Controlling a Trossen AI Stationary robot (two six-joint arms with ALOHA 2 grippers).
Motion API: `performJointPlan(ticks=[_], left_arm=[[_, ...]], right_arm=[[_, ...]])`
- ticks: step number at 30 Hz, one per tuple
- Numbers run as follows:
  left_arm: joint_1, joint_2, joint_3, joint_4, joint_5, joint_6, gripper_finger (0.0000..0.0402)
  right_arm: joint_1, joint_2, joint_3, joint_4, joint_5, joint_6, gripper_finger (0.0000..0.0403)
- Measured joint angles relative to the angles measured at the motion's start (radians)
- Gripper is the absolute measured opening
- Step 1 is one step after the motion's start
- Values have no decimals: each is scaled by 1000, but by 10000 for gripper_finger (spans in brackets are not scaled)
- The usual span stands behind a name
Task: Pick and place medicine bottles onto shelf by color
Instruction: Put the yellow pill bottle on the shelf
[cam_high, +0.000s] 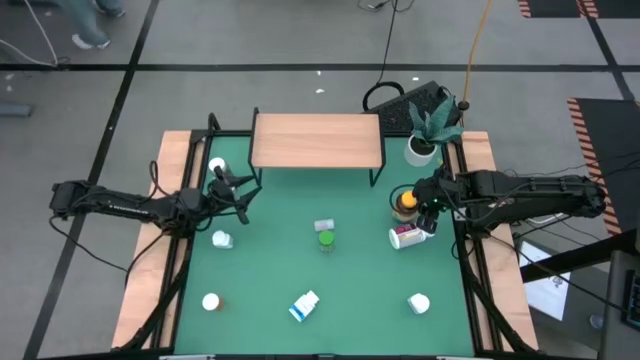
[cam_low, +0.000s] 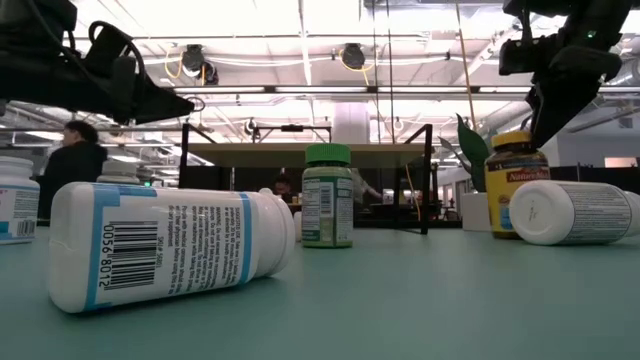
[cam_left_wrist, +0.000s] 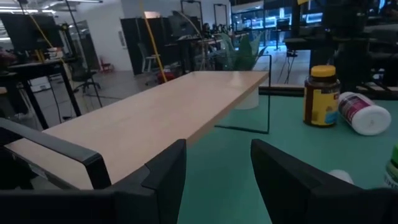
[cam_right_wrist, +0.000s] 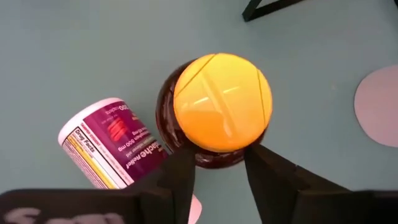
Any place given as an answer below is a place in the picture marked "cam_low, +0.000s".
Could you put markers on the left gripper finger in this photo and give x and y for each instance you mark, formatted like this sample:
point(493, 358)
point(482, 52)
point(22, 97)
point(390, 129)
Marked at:
point(160, 105)

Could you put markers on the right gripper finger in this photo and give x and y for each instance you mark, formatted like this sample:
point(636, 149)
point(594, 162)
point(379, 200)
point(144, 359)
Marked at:
point(555, 117)

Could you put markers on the yellow bottle yellow cap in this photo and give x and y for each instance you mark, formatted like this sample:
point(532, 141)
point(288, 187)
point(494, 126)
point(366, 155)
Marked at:
point(510, 200)

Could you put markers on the white bottle blue barcode label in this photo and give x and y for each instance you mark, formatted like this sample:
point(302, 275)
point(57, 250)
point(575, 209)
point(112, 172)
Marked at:
point(165, 245)

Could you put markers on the green bottle green cap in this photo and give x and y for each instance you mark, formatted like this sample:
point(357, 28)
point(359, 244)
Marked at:
point(327, 210)

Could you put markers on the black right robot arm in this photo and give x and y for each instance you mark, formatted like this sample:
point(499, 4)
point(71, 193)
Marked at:
point(600, 15)

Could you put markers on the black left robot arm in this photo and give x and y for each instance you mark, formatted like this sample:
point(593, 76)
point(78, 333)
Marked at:
point(30, 20)

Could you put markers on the black room partition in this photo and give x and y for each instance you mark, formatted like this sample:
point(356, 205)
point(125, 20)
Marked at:
point(590, 174)

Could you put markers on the long ceiling light strip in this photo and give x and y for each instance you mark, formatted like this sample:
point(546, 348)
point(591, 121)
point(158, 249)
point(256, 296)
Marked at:
point(225, 89)

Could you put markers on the person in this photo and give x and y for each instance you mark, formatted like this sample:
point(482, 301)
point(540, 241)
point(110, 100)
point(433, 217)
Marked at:
point(362, 187)
point(282, 186)
point(75, 165)

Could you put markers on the green artificial plant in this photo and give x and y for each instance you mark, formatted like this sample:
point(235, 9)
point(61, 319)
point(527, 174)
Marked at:
point(472, 150)

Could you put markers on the white plant pot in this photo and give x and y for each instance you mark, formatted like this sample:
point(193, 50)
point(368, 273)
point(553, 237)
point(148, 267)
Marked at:
point(475, 212)

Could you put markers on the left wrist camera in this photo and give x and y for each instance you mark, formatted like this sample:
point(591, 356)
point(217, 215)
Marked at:
point(107, 50)

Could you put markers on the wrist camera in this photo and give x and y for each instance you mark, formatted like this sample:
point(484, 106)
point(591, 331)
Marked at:
point(107, 50)
point(522, 56)

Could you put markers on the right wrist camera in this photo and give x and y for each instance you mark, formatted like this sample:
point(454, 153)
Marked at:
point(522, 56)

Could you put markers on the wooden shelf black frame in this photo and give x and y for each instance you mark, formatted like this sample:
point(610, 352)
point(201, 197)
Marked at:
point(250, 155)

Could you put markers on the black background rig frame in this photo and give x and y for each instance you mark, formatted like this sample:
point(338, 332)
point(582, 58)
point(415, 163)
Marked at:
point(292, 128)

